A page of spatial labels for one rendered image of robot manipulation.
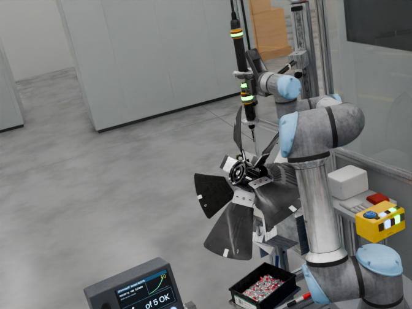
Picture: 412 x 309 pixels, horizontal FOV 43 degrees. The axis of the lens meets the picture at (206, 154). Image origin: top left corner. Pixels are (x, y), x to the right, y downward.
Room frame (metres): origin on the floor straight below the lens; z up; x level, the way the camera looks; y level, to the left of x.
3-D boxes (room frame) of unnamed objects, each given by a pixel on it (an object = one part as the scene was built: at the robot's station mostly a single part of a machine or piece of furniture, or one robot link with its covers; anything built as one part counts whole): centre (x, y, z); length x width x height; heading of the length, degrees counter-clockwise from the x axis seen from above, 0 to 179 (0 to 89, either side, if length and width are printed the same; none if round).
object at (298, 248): (2.31, -0.42, 0.73); 0.15 x 0.09 x 0.22; 113
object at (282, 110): (1.72, -0.32, 1.54); 0.11 x 0.08 x 0.11; 86
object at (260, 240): (2.00, -0.19, 0.91); 0.12 x 0.08 x 0.12; 113
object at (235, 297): (1.73, -0.12, 0.84); 0.22 x 0.17 x 0.07; 128
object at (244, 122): (1.98, -0.21, 1.50); 0.09 x 0.07 x 0.10; 148
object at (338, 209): (2.29, -0.66, 0.84); 0.36 x 0.24 x 0.03; 23
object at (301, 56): (2.50, -0.53, 1.55); 0.10 x 0.07 x 0.08; 148
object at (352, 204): (2.18, -0.65, 0.87); 0.15 x 0.09 x 0.02; 19
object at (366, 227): (1.75, -0.61, 1.02); 0.16 x 0.10 x 0.11; 113
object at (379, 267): (1.21, -0.40, 1.20); 0.13 x 0.12 x 0.14; 86
